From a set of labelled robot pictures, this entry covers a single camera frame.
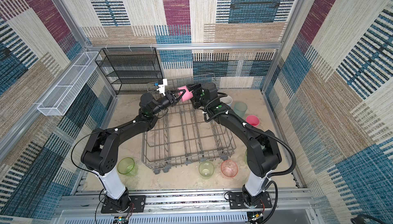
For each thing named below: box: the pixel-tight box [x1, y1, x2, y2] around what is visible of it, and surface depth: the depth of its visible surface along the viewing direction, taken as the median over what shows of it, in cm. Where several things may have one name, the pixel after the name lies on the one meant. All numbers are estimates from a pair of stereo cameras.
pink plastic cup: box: [177, 85, 194, 102], surface depth 80 cm
